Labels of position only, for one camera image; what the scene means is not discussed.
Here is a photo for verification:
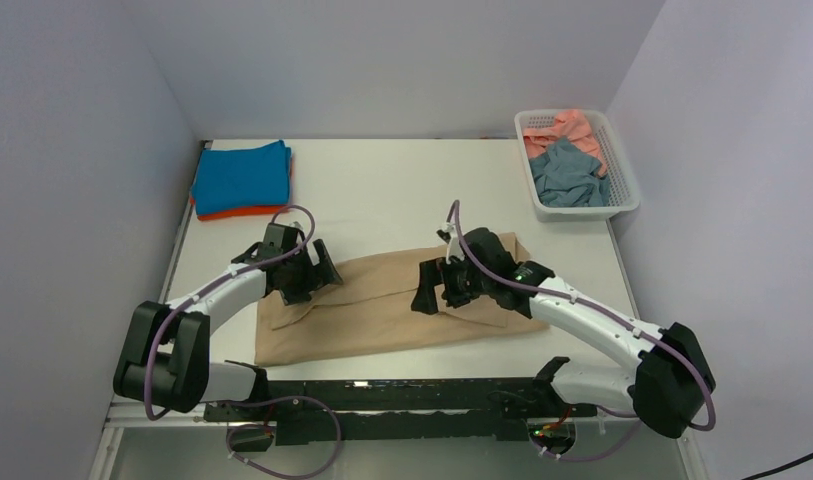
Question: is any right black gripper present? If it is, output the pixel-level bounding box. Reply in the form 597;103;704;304
412;252;494;314

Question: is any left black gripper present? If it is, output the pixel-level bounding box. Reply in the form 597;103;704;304
279;240;341;306

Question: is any beige t shirt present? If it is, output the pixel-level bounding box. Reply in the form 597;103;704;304
254;246;548;366

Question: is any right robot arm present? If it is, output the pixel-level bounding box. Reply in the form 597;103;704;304
411;224;716;438

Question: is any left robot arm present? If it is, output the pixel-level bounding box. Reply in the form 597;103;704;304
113;223;343;420

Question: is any folded blue t shirt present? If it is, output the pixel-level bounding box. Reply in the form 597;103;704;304
189;140;293;221

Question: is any folded orange t shirt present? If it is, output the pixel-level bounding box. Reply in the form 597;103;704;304
189;161;293;221

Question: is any grey-blue t shirt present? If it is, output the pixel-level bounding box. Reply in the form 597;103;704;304
529;137;611;208

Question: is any pink t shirt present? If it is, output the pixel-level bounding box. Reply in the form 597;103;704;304
523;109;608;178

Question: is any white plastic basket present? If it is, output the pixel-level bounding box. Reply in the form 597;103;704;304
514;109;640;222

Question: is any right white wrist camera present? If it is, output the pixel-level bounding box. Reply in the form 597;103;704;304
436;222;466;264

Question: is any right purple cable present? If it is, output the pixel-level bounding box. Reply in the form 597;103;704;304
445;199;717;465

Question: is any purple cable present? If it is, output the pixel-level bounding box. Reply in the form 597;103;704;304
142;204;342;480
445;199;717;465

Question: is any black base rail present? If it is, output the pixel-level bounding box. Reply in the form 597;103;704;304
204;377;596;446

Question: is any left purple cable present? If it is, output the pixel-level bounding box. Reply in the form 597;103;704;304
142;204;342;480

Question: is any black cable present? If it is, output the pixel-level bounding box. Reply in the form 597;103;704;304
740;443;813;480

